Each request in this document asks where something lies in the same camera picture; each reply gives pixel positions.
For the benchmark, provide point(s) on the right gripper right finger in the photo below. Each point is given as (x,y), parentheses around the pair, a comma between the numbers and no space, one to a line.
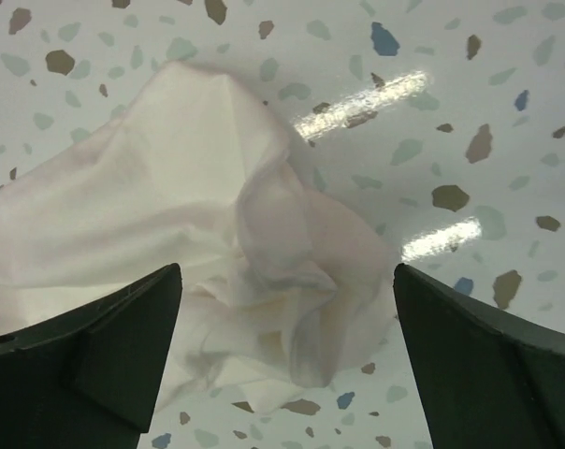
(486,378)

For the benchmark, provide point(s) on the white printed t shirt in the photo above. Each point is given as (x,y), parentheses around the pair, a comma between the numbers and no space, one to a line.
(282,286)

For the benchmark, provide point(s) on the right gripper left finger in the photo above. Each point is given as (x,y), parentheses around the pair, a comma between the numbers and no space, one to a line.
(90,377)

